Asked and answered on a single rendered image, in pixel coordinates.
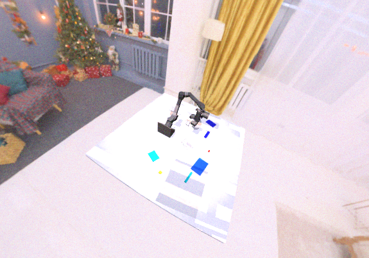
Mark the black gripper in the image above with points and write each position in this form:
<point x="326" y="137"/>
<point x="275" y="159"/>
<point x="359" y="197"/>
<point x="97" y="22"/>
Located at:
<point x="196" y="120"/>

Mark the blue flat plate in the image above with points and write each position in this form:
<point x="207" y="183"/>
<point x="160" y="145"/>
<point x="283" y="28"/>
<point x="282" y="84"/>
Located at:
<point x="211" y="123"/>
<point x="199" y="166"/>

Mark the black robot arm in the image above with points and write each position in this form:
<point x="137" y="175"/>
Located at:
<point x="181" y="96"/>

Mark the cyan flat square plate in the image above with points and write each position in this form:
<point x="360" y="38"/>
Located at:
<point x="153" y="155"/>

